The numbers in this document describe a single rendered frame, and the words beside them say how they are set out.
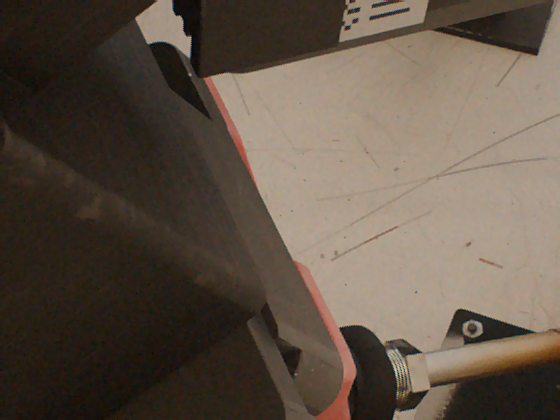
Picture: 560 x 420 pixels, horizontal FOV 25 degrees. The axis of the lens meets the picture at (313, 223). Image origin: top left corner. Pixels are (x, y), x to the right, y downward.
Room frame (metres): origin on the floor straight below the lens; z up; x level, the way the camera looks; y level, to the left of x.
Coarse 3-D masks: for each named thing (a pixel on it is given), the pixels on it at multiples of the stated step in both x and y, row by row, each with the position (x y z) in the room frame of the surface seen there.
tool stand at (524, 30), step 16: (496, 16) 0.30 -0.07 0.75; (512, 16) 0.30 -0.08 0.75; (528, 16) 0.30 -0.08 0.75; (544, 16) 0.30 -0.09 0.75; (448, 32) 0.30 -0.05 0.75; (464, 32) 0.30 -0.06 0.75; (480, 32) 0.30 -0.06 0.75; (496, 32) 0.29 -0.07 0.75; (512, 32) 0.29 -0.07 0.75; (528, 32) 0.29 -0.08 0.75; (544, 32) 0.29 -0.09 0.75; (512, 48) 0.29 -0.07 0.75; (528, 48) 0.29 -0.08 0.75
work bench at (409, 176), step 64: (320, 64) 0.29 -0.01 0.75; (384, 64) 0.29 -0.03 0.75; (448, 64) 0.29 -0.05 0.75; (512, 64) 0.28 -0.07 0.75; (256, 128) 0.26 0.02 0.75; (320, 128) 0.26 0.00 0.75; (384, 128) 0.26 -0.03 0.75; (448, 128) 0.26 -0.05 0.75; (512, 128) 0.26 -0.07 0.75; (320, 192) 0.23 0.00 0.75; (384, 192) 0.23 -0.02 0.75; (448, 192) 0.23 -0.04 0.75; (512, 192) 0.23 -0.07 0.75; (320, 256) 0.21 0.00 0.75; (384, 256) 0.21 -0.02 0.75; (448, 256) 0.21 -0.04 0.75; (512, 256) 0.20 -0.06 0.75; (384, 320) 0.18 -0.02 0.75; (448, 320) 0.18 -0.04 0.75; (512, 320) 0.18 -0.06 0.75
